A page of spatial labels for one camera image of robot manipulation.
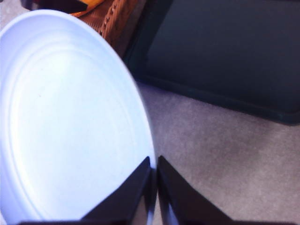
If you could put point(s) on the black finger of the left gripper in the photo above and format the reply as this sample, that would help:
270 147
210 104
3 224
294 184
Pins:
51 4

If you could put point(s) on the orange corn cob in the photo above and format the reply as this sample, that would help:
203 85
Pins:
92 5

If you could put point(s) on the brown wicker basket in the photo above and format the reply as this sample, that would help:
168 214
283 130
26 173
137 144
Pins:
117 30

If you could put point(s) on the blue round plate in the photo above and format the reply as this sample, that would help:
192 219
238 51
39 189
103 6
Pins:
70 117

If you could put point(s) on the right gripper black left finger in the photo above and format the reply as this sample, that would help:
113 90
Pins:
126 201

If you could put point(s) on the black rectangular tray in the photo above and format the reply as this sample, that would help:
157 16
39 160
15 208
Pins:
222 58

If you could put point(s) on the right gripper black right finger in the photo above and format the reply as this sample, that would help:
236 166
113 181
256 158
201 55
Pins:
185 201

